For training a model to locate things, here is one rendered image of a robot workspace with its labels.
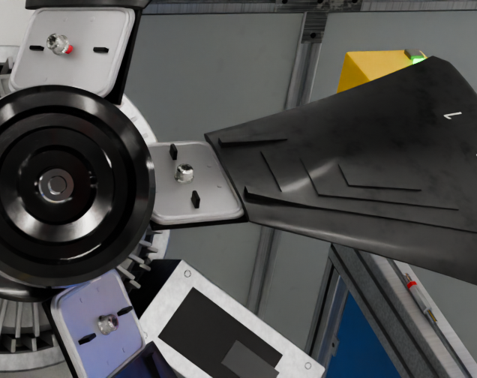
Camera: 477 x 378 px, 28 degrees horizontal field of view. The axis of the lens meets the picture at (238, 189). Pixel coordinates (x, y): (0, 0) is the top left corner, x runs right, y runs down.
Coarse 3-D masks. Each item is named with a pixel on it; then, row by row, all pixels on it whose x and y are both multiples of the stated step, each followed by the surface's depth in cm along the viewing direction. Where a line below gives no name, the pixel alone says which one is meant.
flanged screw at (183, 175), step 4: (180, 164) 63; (184, 164) 64; (188, 164) 64; (180, 168) 63; (184, 168) 64; (188, 168) 64; (192, 168) 63; (176, 172) 63; (180, 172) 63; (184, 172) 63; (188, 172) 63; (192, 172) 63; (176, 176) 63; (180, 176) 63; (184, 176) 63; (188, 176) 63; (192, 176) 64; (176, 180) 63; (180, 180) 63; (184, 180) 63; (188, 180) 63; (192, 180) 63
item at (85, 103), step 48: (48, 96) 54; (96, 96) 56; (0, 144) 54; (48, 144) 55; (96, 144) 56; (144, 144) 56; (0, 192) 53; (96, 192) 55; (144, 192) 56; (0, 240) 53; (48, 240) 54; (96, 240) 56; (0, 288) 63; (48, 288) 54
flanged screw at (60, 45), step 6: (54, 36) 60; (60, 36) 60; (48, 42) 60; (54, 42) 61; (60, 42) 60; (66, 42) 60; (48, 48) 60; (54, 48) 60; (60, 48) 60; (66, 48) 60; (72, 48) 61; (60, 54) 61
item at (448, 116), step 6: (438, 108) 73; (444, 108) 73; (450, 108) 73; (456, 108) 73; (462, 108) 73; (438, 114) 72; (444, 114) 73; (450, 114) 73; (456, 114) 73; (462, 114) 73; (444, 120) 72; (450, 120) 72; (456, 120) 72; (462, 120) 72; (468, 120) 73; (444, 126) 72
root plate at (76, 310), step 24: (72, 288) 60; (96, 288) 62; (120, 288) 65; (72, 312) 59; (96, 312) 61; (72, 336) 58; (96, 336) 60; (120, 336) 63; (144, 336) 65; (72, 360) 57; (96, 360) 59; (120, 360) 62
